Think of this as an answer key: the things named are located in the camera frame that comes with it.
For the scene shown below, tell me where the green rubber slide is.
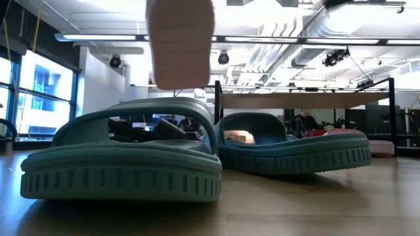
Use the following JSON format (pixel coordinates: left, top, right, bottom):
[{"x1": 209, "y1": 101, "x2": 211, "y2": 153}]
[
  {"x1": 20, "y1": 96, "x2": 224, "y2": 203},
  {"x1": 215, "y1": 112, "x2": 373, "y2": 176}
]

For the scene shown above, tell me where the wooden shelf with black frame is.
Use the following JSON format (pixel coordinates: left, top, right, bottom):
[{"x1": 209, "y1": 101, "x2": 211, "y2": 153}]
[{"x1": 213, "y1": 77, "x2": 396, "y2": 157}]

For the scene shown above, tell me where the large window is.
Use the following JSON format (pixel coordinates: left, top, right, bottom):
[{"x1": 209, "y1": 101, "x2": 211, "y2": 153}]
[{"x1": 0, "y1": 49, "x2": 79, "y2": 142}]

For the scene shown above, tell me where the silver ventilation duct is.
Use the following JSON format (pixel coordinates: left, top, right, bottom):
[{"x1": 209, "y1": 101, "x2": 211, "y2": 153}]
[{"x1": 290, "y1": 3, "x2": 408, "y2": 69}]

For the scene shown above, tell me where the person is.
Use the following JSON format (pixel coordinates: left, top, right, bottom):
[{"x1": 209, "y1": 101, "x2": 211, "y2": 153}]
[{"x1": 291, "y1": 109, "x2": 325, "y2": 138}]

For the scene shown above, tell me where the black rubber slide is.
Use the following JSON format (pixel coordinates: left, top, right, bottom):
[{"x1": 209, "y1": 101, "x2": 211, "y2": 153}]
[
  {"x1": 108, "y1": 117, "x2": 154, "y2": 143},
  {"x1": 151, "y1": 118, "x2": 188, "y2": 141}
]

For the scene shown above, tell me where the long ceiling light bar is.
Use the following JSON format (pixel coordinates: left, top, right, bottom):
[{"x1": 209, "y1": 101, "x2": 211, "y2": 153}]
[{"x1": 54, "y1": 31, "x2": 420, "y2": 47}]

